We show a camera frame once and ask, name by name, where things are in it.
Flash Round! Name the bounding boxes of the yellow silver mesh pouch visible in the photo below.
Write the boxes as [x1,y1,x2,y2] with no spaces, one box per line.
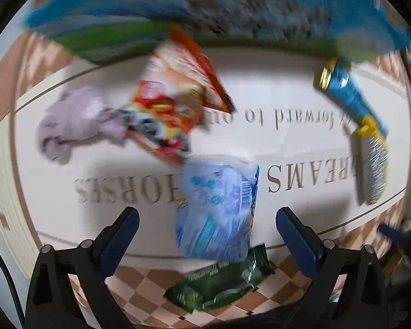
[356,115,388,205]

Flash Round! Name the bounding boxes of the purple fluffy cloth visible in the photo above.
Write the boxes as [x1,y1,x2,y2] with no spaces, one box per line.
[37,86,127,163]

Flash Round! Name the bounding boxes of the long blue snack packet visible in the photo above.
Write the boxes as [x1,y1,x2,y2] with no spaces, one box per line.
[314,59,388,140]

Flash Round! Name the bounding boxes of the light blue tissue pack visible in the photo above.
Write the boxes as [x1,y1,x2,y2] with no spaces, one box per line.
[175,155,260,262]

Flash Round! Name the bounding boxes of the green snack packet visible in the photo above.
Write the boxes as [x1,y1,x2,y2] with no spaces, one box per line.
[164,244,274,313]

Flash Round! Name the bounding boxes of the open cardboard box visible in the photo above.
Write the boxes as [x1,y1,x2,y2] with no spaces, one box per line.
[26,0,411,64]

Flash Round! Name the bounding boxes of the orange panda snack bag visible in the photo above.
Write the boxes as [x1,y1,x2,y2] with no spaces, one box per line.
[122,25,235,164]

